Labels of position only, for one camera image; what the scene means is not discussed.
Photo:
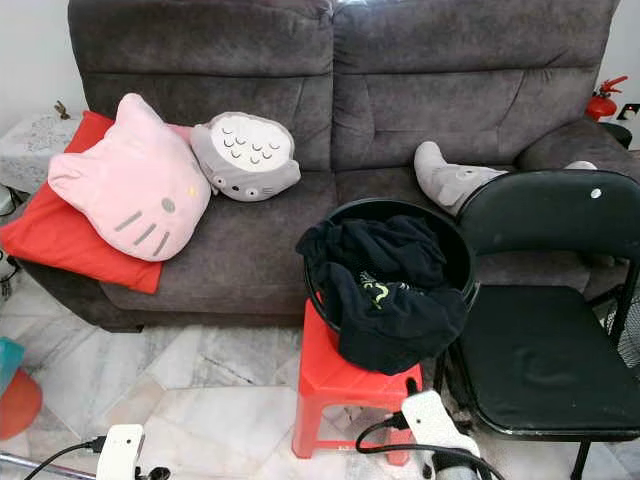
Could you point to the grey owl pillow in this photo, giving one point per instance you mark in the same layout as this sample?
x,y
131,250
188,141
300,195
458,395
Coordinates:
x,y
245,155

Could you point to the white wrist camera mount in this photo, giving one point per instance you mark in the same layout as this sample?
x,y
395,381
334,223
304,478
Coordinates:
x,y
120,452
435,420

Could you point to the black folding chair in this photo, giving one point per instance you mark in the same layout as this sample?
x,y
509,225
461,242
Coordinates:
x,y
540,350

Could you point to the side table lace cloth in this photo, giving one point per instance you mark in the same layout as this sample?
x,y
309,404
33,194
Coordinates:
x,y
40,145

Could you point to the red square cushion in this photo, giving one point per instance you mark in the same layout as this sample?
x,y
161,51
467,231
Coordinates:
x,y
50,235

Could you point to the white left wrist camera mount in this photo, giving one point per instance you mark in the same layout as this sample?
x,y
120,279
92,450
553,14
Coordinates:
x,y
120,452

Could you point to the grey plush toy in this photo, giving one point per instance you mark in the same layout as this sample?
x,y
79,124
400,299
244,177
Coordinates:
x,y
455,180

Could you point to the small bird figurine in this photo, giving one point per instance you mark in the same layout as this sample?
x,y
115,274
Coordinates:
x,y
62,108

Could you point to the silver metal clothes rack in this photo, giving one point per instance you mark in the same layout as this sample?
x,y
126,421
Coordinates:
x,y
25,465

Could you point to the red fire extinguisher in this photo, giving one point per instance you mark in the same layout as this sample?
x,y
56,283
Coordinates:
x,y
605,100

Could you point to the red bucket teal bag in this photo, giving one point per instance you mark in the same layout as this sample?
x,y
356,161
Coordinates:
x,y
15,390

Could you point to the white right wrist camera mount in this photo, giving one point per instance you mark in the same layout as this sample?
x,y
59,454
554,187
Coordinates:
x,y
435,420

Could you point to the dark grey sofa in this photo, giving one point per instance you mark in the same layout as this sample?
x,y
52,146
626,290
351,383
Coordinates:
x,y
260,250

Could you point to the red plastic stool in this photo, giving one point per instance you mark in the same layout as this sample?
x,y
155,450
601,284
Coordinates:
x,y
335,385

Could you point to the pink cat face pillow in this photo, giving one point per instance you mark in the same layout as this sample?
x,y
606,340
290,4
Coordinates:
x,y
130,185

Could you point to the black plastic bucket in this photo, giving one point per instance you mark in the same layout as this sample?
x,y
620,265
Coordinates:
x,y
460,260

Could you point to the black garment green print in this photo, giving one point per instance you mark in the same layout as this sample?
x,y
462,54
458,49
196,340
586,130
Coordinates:
x,y
390,300

